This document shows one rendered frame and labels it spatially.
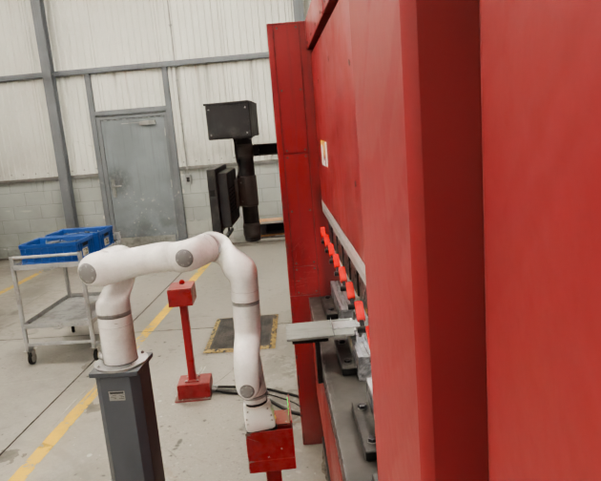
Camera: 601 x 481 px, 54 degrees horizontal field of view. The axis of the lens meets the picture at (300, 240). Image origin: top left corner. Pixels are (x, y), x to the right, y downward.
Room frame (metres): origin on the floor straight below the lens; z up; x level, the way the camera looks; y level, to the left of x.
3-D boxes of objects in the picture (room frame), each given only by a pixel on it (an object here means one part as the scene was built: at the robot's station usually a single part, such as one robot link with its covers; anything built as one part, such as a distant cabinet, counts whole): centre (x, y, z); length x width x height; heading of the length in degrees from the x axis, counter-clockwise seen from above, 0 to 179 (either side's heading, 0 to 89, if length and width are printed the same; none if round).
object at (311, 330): (2.22, -0.04, 1.00); 0.26 x 0.18 x 0.01; 92
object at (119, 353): (2.03, 0.69, 1.09); 0.19 x 0.19 x 0.18
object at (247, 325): (1.80, 0.20, 1.10); 0.16 x 0.09 x 0.30; 177
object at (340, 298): (2.77, -0.18, 0.92); 0.50 x 0.06 x 0.10; 2
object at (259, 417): (1.84, 0.19, 0.85); 0.10 x 0.07 x 0.11; 94
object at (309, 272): (3.20, -0.34, 1.15); 0.85 x 0.25 x 2.30; 92
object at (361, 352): (2.16, -0.19, 0.92); 0.39 x 0.06 x 0.10; 2
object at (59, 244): (4.91, 2.06, 0.92); 0.50 x 0.36 x 0.18; 86
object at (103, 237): (5.33, 2.01, 0.92); 0.50 x 0.36 x 0.18; 86
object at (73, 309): (5.08, 2.04, 0.47); 0.90 x 0.66 x 0.95; 176
